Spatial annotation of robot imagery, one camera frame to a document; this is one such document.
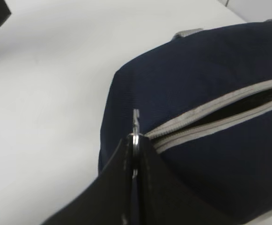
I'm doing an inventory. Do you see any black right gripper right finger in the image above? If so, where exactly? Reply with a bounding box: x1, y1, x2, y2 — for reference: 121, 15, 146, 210
132, 137, 225, 225

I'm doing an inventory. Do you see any navy blue lunch bag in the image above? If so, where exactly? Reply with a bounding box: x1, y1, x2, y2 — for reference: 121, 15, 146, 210
98, 21, 272, 224

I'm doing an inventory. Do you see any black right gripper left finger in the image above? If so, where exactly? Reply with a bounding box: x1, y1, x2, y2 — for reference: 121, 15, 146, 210
44, 137, 133, 225

